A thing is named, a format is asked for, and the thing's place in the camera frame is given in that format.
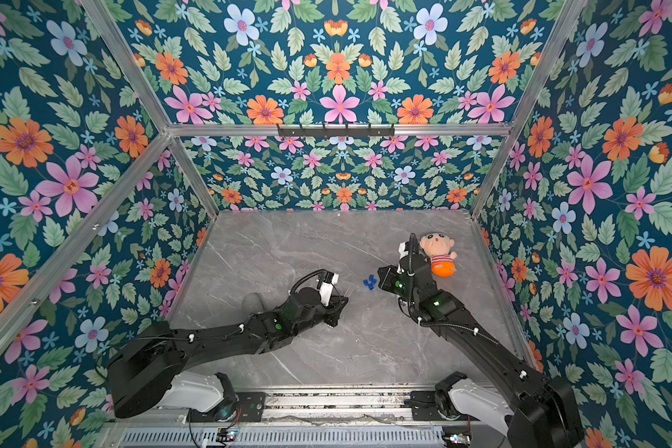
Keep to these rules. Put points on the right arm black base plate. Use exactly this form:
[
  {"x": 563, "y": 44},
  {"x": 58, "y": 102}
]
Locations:
[{"x": 431, "y": 406}]

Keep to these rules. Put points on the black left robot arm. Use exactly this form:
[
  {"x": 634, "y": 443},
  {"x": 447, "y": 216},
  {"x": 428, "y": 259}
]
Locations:
[{"x": 151, "y": 367}]

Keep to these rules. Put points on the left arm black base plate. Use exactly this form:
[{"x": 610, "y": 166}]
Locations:
[{"x": 239, "y": 407}]

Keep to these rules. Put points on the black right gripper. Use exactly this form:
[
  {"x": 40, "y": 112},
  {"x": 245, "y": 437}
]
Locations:
[{"x": 401, "y": 272}]

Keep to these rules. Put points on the metal hook rail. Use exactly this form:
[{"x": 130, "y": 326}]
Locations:
[{"x": 328, "y": 131}]

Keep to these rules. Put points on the white ventilation grille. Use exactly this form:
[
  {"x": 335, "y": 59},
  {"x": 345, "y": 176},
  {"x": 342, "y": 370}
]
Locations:
[{"x": 285, "y": 437}]

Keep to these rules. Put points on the plush doll orange pants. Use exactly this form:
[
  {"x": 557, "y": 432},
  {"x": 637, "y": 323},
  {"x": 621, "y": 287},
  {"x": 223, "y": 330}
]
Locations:
[{"x": 439, "y": 249}]

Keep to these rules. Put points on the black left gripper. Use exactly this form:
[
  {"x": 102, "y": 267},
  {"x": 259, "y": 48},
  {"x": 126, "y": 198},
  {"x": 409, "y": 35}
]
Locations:
[{"x": 332, "y": 314}]

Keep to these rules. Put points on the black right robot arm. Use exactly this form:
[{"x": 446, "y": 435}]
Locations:
[{"x": 525, "y": 406}]

